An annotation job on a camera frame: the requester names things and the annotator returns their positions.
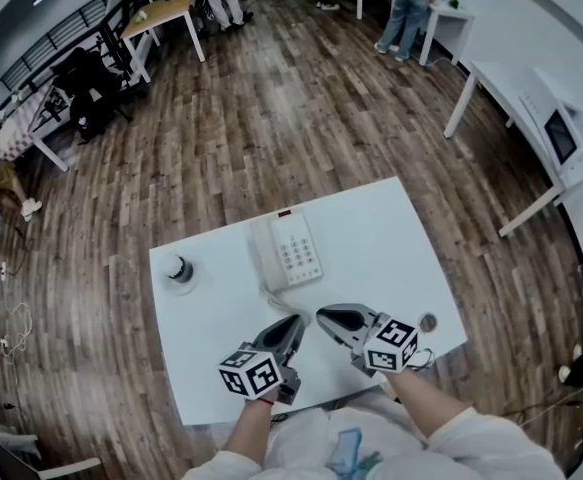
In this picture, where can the black metal railing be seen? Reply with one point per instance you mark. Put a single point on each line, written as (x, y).
(61, 38)

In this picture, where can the small green plant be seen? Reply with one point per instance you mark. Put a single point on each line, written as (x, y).
(453, 3)

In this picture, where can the long white side table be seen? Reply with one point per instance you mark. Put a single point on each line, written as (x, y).
(501, 93)

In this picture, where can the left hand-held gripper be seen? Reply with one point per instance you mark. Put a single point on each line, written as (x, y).
(251, 370)

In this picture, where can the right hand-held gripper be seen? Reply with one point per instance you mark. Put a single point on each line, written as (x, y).
(388, 348)

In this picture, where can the small white object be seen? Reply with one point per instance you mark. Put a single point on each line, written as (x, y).
(141, 15)

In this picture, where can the black office chair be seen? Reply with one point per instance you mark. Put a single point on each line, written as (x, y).
(88, 93)

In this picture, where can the table with checkered cloth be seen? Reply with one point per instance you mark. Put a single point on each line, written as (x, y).
(26, 118)

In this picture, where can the white and black round device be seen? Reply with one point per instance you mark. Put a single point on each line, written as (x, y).
(176, 270)

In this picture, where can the white telephone handset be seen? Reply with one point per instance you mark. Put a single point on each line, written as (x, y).
(266, 253)

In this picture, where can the small white side table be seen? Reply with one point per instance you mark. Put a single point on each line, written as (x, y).
(453, 15)

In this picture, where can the person's right forearm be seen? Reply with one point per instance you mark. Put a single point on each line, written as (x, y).
(421, 400)

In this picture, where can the person's left forearm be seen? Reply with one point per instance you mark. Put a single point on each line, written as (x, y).
(251, 425)

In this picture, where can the white power strip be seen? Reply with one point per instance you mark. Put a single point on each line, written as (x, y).
(3, 271)

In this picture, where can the wooden desk with white legs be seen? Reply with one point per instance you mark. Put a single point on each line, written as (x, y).
(166, 10)

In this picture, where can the white microwave oven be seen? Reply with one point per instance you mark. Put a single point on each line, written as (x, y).
(566, 128)

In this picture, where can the small red tag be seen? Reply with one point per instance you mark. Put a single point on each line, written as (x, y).
(284, 213)

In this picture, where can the person's white clothing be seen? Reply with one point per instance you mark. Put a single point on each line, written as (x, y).
(311, 443)

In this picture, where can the grey chair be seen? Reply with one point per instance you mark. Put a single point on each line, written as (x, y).
(16, 460)

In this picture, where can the red wrist band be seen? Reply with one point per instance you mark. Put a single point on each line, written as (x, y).
(267, 401)

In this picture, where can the white telephone base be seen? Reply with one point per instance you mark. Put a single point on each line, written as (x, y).
(297, 250)

